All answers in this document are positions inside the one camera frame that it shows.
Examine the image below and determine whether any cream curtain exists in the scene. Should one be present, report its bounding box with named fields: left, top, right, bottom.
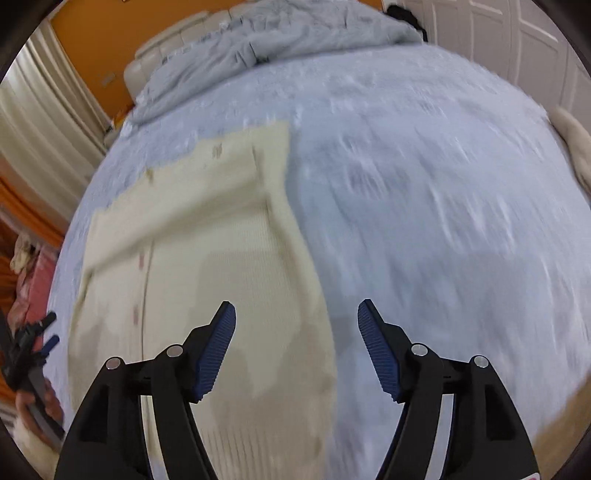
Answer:
left=0, top=21, right=112, bottom=213

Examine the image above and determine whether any beige padded headboard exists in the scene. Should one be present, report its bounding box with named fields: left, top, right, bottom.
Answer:
left=123, top=8, right=245, bottom=103

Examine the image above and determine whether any person's left hand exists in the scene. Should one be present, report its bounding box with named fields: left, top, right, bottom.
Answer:
left=15, top=376, right=65, bottom=430

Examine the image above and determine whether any pink patterned cloth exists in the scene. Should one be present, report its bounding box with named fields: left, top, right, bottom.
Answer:
left=10, top=235, right=61, bottom=342

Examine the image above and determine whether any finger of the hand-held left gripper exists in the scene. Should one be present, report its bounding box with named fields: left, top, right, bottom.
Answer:
left=18, top=312, right=57, bottom=342
left=36, top=335, right=61, bottom=365

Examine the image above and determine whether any white panelled door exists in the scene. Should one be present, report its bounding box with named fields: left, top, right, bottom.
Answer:
left=401, top=0, right=591, bottom=121

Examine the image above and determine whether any cream fluffy cloth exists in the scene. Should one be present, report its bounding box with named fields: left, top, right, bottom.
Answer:
left=552, top=107, right=591, bottom=195

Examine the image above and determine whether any cream knit sweater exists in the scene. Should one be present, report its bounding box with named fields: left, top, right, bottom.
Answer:
left=67, top=122, right=340, bottom=480

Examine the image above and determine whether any grey rumpled duvet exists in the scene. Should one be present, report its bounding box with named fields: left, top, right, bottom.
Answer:
left=130, top=0, right=423, bottom=124

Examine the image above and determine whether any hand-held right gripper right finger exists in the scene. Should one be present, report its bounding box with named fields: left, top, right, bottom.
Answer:
left=358, top=298, right=540, bottom=480

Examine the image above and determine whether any black bag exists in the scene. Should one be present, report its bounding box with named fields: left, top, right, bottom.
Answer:
left=384, top=4, right=426, bottom=43

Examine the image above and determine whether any light blue fluffy blanket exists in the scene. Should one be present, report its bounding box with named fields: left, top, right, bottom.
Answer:
left=44, top=42, right=591, bottom=480

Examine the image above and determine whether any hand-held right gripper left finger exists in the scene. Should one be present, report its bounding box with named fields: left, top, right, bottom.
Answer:
left=54, top=301, right=238, bottom=480

